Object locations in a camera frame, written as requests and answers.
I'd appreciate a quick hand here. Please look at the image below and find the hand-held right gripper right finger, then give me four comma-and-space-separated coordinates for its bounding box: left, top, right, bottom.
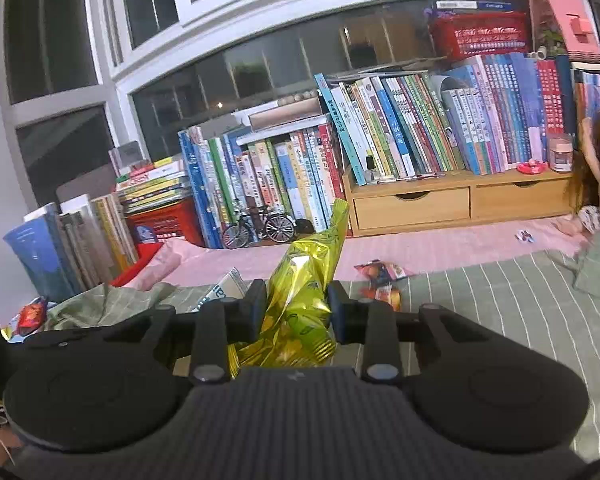
327, 280, 487, 385

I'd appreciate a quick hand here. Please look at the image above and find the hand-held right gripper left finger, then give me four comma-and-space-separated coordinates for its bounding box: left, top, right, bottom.
100, 279, 268, 385

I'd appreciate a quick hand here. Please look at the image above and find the yellow-green foil wrapper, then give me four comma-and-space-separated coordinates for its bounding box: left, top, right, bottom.
226, 198, 352, 382

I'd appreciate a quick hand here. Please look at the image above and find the white and blue printed package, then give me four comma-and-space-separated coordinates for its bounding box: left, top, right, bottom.
194, 266, 249, 312

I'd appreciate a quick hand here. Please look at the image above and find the orange snack wrapper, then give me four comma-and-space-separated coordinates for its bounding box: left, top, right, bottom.
359, 283, 404, 312
353, 259, 412, 282

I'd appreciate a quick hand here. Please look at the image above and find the red-orange snack bag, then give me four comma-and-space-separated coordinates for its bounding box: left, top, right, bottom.
16, 295, 49, 337

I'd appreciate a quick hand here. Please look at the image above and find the model bicycle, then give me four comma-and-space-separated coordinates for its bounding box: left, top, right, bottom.
221, 204, 298, 251

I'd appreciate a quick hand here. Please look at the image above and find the large blue book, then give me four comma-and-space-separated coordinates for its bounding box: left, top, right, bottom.
3, 209, 77, 305

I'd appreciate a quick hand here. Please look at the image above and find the red plastic basket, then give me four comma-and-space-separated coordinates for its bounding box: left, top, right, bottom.
126, 196, 205, 262

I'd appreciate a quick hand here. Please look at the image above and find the row of blue-green children's books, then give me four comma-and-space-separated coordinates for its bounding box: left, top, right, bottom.
177, 124, 347, 252

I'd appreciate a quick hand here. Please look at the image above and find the red plastic tray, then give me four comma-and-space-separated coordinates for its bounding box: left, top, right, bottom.
111, 242, 165, 287

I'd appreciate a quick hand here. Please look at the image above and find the wooden drawer organizer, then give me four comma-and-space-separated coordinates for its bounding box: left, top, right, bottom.
341, 164, 579, 239

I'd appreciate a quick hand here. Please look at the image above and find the green checked blanket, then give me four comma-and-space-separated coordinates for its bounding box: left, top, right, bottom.
44, 249, 600, 462

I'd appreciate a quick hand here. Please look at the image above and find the row of pale-spined books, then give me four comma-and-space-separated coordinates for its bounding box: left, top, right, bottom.
24, 193, 142, 292

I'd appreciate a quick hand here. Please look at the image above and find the stack of flat colourful books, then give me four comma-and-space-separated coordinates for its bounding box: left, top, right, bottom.
114, 156, 192, 217

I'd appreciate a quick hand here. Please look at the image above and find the brown flat box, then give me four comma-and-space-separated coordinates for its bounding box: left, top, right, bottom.
246, 96, 327, 134

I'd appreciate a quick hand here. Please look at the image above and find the row of books on organizer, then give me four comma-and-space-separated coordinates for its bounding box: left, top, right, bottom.
314, 51, 577, 187

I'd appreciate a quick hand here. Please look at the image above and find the small red-pink toy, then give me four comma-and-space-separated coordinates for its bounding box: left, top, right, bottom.
516, 158, 549, 176

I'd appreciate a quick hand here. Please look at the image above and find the pink lidded jar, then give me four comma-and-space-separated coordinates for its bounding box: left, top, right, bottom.
546, 134, 574, 174

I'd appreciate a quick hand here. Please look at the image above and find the red basket with white print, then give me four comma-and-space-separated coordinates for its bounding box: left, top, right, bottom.
426, 9, 532, 62

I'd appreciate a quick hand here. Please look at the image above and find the pink cardboard box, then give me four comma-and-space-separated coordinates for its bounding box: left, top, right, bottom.
521, 0, 600, 65

